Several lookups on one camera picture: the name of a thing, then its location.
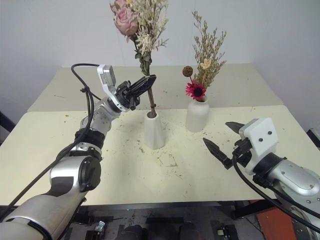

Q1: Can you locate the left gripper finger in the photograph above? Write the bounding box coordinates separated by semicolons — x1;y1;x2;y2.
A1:
133;82;155;98
129;74;158;92

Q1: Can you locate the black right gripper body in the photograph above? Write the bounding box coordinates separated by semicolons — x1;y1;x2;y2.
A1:
232;138;254;168

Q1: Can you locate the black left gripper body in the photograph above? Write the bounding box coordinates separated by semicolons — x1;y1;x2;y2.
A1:
114;80;141;111

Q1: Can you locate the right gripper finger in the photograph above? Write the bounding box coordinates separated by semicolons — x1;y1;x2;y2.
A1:
225;121;243;137
202;137;234;171

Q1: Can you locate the pink rose dried bouquet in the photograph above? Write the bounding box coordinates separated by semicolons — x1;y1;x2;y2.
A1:
109;0;170;118

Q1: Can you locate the round white bottle vase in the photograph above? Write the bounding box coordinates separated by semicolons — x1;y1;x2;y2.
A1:
185;95;211;133

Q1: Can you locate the tapered white vase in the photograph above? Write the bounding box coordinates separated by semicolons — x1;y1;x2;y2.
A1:
143;110;166;151

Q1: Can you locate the red daisy dried bouquet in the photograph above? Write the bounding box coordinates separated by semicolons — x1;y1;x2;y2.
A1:
181;10;228;103

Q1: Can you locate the dark chair edge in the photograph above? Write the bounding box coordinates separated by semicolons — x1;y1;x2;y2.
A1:
309;127;320;151

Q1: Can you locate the orange box under table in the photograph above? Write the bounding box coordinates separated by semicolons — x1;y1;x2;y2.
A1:
256;206;302;240

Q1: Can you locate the dark rounded shape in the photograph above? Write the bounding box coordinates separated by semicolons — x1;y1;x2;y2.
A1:
119;224;151;240

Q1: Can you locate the dark object beside table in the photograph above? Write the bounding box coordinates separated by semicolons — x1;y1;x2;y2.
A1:
0;109;16;146

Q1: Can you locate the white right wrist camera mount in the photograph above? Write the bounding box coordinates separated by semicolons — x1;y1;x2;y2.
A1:
238;117;280;176

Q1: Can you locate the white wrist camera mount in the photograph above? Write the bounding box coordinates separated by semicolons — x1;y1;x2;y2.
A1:
238;117;280;176
96;64;131;113

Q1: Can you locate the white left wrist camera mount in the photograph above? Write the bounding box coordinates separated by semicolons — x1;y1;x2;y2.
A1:
96;64;131;113

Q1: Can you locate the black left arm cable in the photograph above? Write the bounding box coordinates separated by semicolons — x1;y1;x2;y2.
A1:
0;63;106;216

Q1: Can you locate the black table frame bar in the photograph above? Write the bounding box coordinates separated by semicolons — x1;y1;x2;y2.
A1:
79;199;278;212

